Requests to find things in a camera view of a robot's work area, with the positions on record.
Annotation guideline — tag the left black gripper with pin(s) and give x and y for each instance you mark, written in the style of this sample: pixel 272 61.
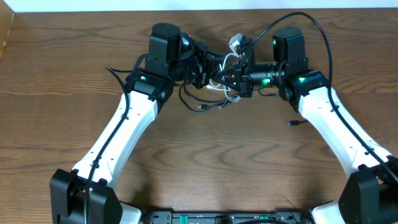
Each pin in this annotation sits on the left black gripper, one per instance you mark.
pixel 208 66

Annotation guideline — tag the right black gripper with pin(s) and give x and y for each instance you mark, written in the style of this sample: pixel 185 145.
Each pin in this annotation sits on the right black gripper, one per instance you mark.
pixel 242 81

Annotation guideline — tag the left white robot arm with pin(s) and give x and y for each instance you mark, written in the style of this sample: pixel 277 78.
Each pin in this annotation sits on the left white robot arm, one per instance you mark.
pixel 87 193

